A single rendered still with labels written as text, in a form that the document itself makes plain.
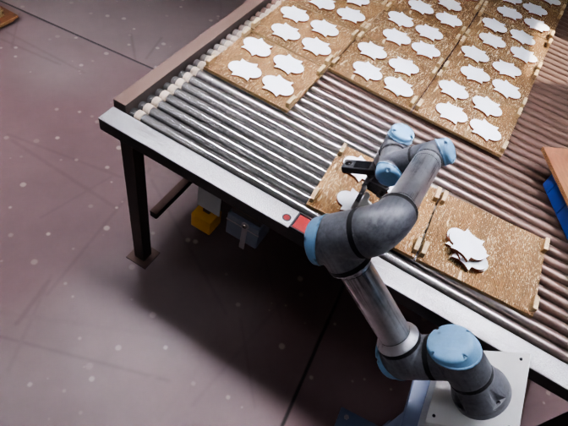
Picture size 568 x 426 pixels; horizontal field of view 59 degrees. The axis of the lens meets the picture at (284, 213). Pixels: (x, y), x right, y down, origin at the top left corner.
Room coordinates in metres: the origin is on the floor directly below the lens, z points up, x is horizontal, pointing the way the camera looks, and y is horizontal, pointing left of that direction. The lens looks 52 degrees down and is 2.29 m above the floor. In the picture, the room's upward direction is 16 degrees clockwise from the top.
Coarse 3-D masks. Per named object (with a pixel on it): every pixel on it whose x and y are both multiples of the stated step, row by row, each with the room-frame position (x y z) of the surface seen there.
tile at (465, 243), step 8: (456, 232) 1.14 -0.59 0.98; (464, 232) 1.15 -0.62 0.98; (456, 240) 1.11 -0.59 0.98; (464, 240) 1.11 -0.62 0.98; (472, 240) 1.12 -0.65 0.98; (480, 240) 1.13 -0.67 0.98; (456, 248) 1.07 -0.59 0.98; (464, 248) 1.08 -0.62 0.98; (472, 248) 1.09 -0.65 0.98; (480, 248) 1.10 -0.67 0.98; (464, 256) 1.05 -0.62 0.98; (472, 256) 1.06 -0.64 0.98; (480, 256) 1.07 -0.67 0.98
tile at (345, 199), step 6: (342, 192) 1.21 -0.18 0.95; (348, 192) 1.22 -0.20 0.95; (354, 192) 1.22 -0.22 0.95; (336, 198) 1.18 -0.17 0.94; (342, 198) 1.18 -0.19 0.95; (348, 198) 1.19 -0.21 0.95; (354, 198) 1.20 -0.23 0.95; (342, 204) 1.16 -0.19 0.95; (348, 204) 1.16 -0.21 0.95; (342, 210) 1.13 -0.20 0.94
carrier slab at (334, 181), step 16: (336, 160) 1.37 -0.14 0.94; (368, 160) 1.41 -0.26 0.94; (336, 176) 1.29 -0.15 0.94; (320, 192) 1.19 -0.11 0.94; (336, 192) 1.21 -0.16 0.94; (432, 192) 1.34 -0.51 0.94; (320, 208) 1.12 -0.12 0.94; (336, 208) 1.14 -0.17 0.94; (432, 208) 1.26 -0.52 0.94; (416, 224) 1.17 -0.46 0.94
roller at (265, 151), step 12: (168, 96) 1.47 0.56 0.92; (180, 108) 1.44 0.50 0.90; (192, 108) 1.44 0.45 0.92; (204, 120) 1.41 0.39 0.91; (216, 120) 1.42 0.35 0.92; (228, 132) 1.38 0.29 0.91; (240, 132) 1.39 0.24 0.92; (252, 144) 1.35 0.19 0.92; (276, 156) 1.32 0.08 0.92; (288, 168) 1.29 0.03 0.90; (300, 168) 1.29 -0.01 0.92; (312, 180) 1.26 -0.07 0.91; (540, 300) 1.00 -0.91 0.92; (552, 312) 0.98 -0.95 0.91; (564, 312) 0.98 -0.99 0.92
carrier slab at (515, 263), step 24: (432, 216) 1.23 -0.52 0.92; (456, 216) 1.25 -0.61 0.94; (480, 216) 1.29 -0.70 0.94; (432, 240) 1.12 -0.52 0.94; (504, 240) 1.20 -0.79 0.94; (528, 240) 1.24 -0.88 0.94; (432, 264) 1.02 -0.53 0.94; (456, 264) 1.04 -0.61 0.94; (504, 264) 1.10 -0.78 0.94; (528, 264) 1.13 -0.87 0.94; (480, 288) 0.97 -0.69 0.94; (504, 288) 1.00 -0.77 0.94; (528, 288) 1.03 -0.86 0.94; (528, 312) 0.93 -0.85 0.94
